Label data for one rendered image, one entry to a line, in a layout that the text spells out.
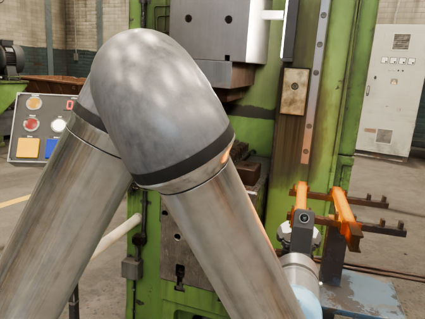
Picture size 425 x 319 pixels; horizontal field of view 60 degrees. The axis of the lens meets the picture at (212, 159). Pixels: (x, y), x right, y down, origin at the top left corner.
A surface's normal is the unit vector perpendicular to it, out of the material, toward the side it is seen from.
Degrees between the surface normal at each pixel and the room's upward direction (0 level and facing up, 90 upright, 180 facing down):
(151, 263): 90
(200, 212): 99
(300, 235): 58
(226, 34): 90
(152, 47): 38
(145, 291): 90
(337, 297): 0
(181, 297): 90
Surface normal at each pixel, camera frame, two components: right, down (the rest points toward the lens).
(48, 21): 0.87, 0.18
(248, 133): -0.31, 0.22
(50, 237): 0.06, 0.15
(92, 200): 0.46, 0.36
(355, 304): 0.06, -0.97
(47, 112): 0.14, -0.25
